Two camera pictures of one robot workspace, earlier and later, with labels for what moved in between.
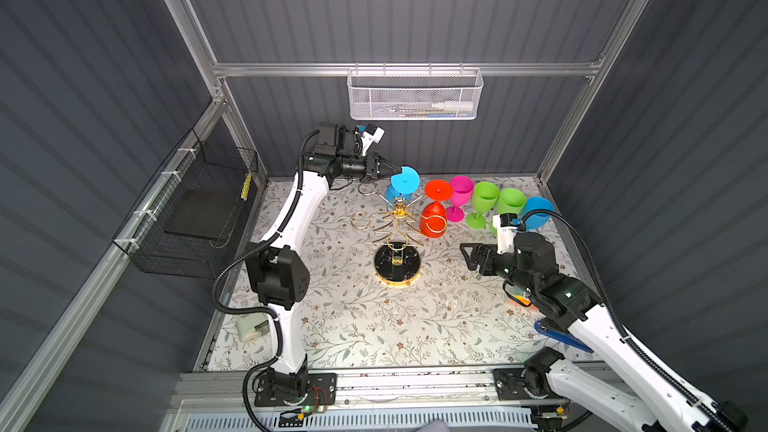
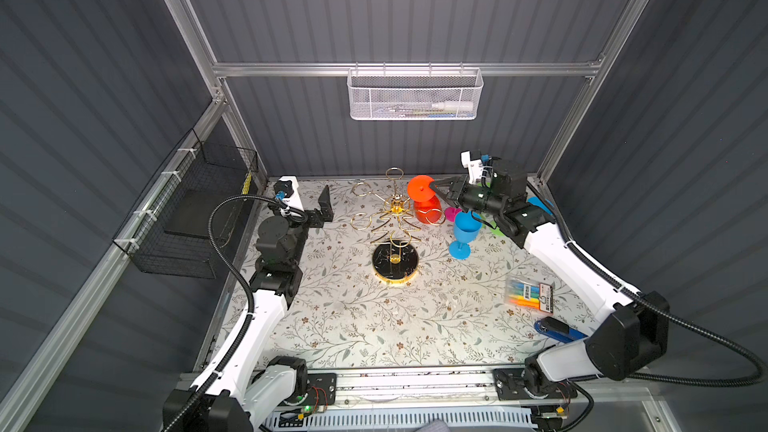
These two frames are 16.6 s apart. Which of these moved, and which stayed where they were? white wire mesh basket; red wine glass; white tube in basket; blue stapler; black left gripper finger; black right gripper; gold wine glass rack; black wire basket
Moved: black right gripper; red wine glass; black left gripper finger
Stayed: blue stapler; gold wine glass rack; white wire mesh basket; white tube in basket; black wire basket
